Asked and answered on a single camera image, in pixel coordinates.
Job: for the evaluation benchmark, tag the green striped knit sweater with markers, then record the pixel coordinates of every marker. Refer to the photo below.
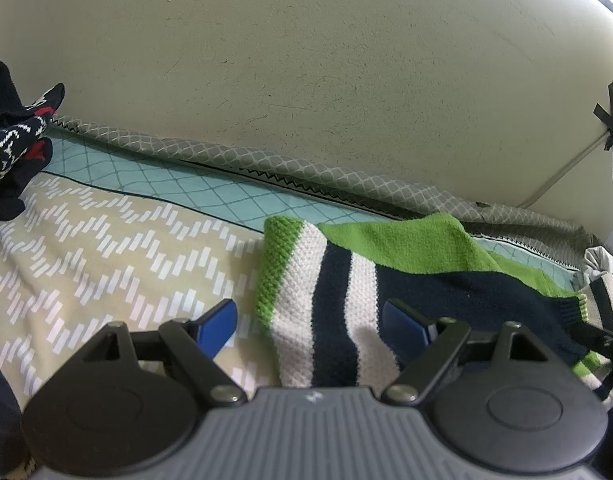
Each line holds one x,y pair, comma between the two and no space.
336,280

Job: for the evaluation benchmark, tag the black tape cross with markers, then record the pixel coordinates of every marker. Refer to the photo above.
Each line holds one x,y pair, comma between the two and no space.
611,119

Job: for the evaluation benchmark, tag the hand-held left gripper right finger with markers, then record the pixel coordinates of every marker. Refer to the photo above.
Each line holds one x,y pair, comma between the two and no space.
404,329

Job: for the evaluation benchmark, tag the grey patterned blanket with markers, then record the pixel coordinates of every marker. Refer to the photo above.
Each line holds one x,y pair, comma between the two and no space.
286,162

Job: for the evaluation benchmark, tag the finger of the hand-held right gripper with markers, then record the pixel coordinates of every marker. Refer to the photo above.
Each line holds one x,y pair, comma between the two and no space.
594,336

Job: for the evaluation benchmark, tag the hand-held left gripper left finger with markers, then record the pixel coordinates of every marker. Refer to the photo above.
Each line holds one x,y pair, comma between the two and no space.
216,331

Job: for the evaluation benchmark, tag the white grey cloth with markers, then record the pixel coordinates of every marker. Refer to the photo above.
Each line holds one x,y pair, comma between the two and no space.
604,260

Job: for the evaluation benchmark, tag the beige zigzag mat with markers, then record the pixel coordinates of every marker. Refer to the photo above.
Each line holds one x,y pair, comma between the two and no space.
111,250

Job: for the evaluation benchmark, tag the teal checked sheet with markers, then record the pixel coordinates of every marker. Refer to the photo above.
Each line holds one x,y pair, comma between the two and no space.
186,180

